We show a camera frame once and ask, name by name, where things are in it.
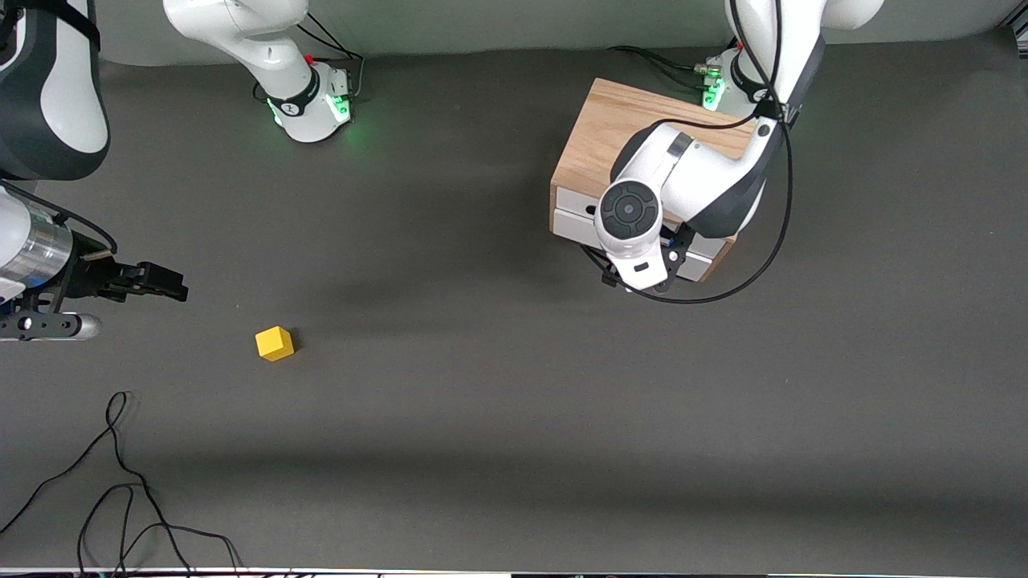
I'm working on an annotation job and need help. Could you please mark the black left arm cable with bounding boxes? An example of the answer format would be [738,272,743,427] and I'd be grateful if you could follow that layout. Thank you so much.
[580,0,793,305]

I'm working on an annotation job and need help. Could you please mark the white-fronted drawer with black handle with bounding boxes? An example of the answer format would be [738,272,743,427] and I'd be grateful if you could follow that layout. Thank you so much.
[551,186,728,283]

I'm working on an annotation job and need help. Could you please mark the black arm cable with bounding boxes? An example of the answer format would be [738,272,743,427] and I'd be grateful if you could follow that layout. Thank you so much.
[580,0,793,305]
[0,181,118,315]

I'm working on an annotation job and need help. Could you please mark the yellow cube block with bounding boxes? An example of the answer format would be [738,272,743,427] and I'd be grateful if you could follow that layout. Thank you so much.
[255,326,295,363]

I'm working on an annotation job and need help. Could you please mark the black arm base cables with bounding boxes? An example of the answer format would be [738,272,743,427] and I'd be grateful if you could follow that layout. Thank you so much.
[254,12,367,104]
[606,32,744,91]

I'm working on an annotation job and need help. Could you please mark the thin black loose cable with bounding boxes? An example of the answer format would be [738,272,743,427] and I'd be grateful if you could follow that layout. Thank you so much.
[0,391,194,578]
[77,484,246,578]

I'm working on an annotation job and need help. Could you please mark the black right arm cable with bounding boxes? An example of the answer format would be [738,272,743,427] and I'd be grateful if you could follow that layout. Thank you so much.
[0,181,118,315]

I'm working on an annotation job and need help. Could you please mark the wooden drawer cabinet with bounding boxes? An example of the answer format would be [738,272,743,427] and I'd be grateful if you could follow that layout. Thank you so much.
[549,77,768,283]

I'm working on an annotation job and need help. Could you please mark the black left arm base cables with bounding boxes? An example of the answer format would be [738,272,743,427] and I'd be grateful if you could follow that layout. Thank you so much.
[606,32,744,91]

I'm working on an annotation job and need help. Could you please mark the black right arm base cables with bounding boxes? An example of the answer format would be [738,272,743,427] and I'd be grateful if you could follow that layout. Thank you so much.
[254,12,367,104]

